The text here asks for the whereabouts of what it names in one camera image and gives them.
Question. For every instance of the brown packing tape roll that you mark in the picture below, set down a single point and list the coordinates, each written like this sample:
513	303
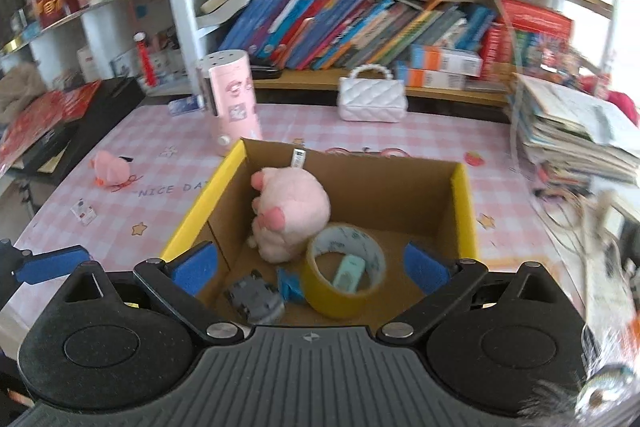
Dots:
325	299

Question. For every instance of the large pink plush pig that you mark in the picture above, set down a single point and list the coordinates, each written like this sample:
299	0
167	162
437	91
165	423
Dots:
295	207

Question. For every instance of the small blue packet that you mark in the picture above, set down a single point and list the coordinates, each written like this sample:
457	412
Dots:
184	106

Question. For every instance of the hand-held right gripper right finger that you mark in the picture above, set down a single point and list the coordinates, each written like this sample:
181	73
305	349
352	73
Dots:
425	269

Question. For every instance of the red printed book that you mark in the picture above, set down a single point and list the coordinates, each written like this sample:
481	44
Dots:
45	117

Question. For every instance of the small blue plastic item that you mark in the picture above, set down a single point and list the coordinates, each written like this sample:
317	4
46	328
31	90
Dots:
290	289

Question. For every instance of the small white card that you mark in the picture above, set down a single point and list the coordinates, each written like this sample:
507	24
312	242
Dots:
82	212

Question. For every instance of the black box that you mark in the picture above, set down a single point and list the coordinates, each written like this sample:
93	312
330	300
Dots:
107	107

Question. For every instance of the black stapler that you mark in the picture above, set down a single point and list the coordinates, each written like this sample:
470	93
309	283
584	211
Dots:
265	72

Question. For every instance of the pink checked tablecloth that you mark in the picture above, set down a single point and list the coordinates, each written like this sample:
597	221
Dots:
425	137

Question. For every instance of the row of colourful books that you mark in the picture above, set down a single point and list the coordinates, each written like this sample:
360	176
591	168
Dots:
325	27

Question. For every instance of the pink cylindrical holder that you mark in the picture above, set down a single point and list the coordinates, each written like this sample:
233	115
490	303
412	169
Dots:
235	97

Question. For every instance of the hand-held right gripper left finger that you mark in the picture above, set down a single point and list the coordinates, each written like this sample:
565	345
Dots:
195	267

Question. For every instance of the red printed box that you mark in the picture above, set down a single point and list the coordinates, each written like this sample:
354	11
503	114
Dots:
535	19

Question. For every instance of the grey toy car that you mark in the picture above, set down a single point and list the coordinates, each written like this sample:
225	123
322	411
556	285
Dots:
252	299

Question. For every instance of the orange and white box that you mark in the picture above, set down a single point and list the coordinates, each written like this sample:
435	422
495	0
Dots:
425	79
430	57

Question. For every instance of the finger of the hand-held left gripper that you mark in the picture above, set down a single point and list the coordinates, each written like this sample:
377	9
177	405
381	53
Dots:
50	263

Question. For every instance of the beige plush toy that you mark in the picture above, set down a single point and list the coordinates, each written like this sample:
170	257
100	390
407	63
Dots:
20	89

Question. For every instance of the white quilted handbag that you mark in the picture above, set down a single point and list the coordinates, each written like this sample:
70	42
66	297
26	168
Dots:
370	99

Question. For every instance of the yellow cardboard box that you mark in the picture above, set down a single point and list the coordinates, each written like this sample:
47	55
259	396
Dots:
390	187

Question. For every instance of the small pink plush toy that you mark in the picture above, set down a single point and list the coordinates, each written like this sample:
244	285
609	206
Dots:
112	169

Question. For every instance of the mint green correction tape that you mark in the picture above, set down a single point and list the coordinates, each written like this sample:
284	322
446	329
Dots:
350	272

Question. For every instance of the white box red label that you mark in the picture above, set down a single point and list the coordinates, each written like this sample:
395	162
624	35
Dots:
88	63

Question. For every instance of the red tassel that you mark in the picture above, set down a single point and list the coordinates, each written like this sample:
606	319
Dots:
145	62

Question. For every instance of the stack of papers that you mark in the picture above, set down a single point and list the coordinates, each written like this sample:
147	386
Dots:
565	127

